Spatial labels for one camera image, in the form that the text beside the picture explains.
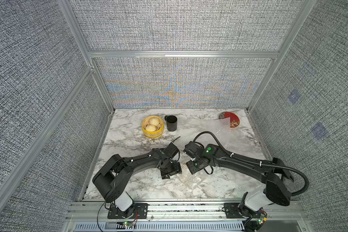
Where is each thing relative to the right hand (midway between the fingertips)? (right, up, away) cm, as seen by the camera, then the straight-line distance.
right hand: (192, 163), depth 81 cm
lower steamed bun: (-27, +19, +20) cm, 38 cm away
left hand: (-7, -7, +2) cm, 10 cm away
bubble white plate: (-2, -9, 0) cm, 10 cm away
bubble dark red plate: (+37, +10, +19) cm, 43 cm away
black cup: (-12, +24, +23) cm, 35 cm away
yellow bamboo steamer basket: (-21, +17, +20) cm, 34 cm away
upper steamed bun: (-25, +24, +24) cm, 42 cm away
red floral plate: (+36, +24, +30) cm, 53 cm away
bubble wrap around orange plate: (+16, +20, +26) cm, 36 cm away
